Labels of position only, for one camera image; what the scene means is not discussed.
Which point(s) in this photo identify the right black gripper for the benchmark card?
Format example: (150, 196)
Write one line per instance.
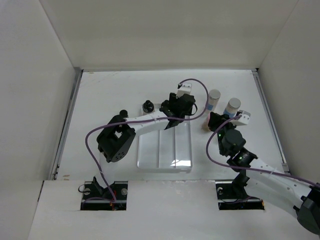
(216, 119)

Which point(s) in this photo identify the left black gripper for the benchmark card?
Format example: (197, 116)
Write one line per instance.
(173, 99)

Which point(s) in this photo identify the pink cap spice bottle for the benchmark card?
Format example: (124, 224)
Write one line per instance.
(205, 126)

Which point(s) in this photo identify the silver cap blue-band bottle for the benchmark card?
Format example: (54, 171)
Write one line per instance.
(232, 107)

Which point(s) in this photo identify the silver cap blue bottle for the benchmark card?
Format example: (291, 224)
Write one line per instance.
(213, 99)

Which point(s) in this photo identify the black round cap jar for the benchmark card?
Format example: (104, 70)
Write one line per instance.
(148, 107)

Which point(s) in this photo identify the small black cap brown bottle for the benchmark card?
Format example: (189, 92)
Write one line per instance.
(124, 113)

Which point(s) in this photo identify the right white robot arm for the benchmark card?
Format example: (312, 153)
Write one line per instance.
(295, 195)

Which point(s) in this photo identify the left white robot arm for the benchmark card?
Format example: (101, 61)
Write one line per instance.
(115, 140)

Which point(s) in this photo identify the clear acrylic organizer tray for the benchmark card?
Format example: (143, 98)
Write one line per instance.
(166, 151)

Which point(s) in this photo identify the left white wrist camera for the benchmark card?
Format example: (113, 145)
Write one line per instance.
(183, 88)

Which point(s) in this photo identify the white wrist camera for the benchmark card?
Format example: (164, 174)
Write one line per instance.
(183, 88)
(244, 118)

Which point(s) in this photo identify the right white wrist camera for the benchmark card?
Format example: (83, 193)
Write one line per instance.
(244, 118)

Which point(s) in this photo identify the right aluminium frame rail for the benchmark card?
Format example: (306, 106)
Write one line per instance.
(270, 120)

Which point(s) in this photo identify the aluminium frame rail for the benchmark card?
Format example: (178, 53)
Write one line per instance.
(66, 124)
(270, 120)

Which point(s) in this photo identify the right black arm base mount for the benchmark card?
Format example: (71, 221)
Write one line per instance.
(232, 196)

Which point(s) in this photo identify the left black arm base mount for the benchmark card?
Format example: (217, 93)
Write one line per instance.
(96, 198)

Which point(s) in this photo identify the left aluminium frame rail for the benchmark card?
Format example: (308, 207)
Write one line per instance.
(66, 124)

